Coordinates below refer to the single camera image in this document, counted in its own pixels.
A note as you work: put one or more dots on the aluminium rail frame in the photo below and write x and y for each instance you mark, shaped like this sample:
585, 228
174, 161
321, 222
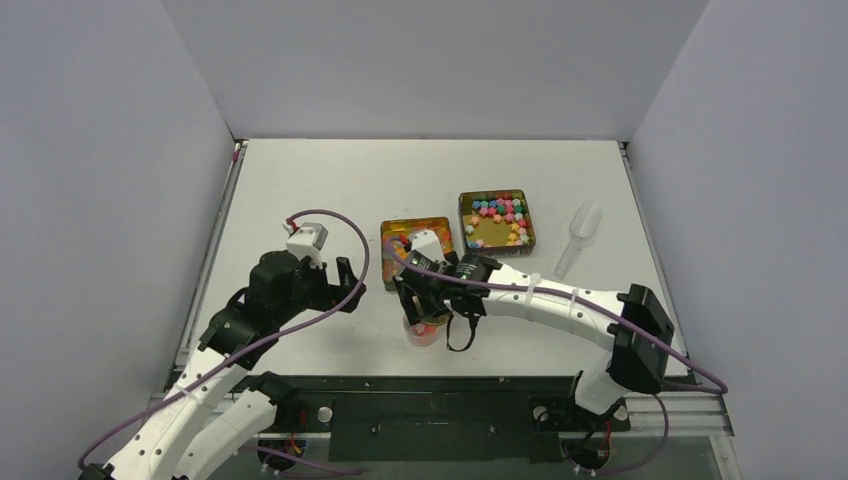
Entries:
689, 414

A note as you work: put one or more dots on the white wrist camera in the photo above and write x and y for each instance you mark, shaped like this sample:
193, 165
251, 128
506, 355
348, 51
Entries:
307, 242
427, 243

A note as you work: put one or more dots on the tin of translucent star candies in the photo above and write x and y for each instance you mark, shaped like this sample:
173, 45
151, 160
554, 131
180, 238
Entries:
407, 228

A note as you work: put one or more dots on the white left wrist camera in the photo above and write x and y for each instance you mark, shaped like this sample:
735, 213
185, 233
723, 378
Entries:
307, 242

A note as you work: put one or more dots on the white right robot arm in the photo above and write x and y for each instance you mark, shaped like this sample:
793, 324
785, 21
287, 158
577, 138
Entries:
632, 328

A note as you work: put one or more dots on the clear round plastic container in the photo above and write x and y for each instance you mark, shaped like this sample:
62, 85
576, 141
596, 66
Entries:
421, 334

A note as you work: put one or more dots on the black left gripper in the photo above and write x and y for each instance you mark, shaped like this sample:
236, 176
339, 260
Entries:
330, 295

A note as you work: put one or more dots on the gold round lid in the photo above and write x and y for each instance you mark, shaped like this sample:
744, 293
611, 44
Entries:
437, 320

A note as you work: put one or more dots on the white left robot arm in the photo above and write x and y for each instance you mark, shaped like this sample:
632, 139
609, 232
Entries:
280, 287

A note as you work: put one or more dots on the clear plastic scoop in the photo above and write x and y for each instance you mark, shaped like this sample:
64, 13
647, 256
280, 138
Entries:
580, 233

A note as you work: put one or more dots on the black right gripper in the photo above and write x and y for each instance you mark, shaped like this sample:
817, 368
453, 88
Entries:
419, 291

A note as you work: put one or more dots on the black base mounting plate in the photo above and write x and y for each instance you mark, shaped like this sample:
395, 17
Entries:
386, 419

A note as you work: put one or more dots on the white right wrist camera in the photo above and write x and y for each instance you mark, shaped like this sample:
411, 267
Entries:
427, 243

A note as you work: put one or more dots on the tin of pastel star candies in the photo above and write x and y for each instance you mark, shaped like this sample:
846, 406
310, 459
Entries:
497, 223

